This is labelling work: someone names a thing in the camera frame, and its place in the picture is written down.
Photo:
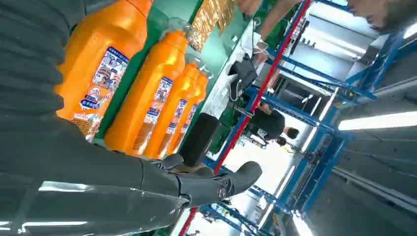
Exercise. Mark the ribbed grey right robot arm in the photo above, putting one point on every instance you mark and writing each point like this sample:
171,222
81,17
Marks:
29,55

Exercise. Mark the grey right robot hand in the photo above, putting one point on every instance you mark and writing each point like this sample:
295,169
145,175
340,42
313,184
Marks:
81,182

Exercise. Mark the gold foil snack bag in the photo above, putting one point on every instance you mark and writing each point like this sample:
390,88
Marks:
225,13
203,22

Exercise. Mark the ceiling light strip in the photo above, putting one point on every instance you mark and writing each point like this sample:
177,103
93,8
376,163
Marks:
378,121

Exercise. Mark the person's head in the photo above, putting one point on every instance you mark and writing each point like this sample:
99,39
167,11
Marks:
381,13

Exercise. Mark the blue metal frame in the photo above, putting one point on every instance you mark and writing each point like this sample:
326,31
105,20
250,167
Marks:
293,110

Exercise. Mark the person in background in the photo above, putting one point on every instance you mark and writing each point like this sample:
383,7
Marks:
268,123

